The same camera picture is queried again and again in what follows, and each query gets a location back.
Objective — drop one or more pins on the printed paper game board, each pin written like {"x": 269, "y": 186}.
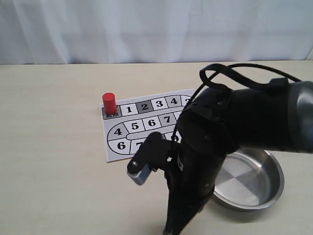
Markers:
{"x": 137, "y": 117}

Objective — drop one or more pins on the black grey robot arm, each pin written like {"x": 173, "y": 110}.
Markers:
{"x": 278, "y": 118}

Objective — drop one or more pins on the red cylinder game piece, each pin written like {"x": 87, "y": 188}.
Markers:
{"x": 109, "y": 103}

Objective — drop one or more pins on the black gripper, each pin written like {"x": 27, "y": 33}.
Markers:
{"x": 206, "y": 139}

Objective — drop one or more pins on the stainless steel round dish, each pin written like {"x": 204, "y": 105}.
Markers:
{"x": 249, "y": 180}

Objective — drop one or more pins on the white curtain backdrop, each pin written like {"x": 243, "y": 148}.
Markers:
{"x": 154, "y": 31}

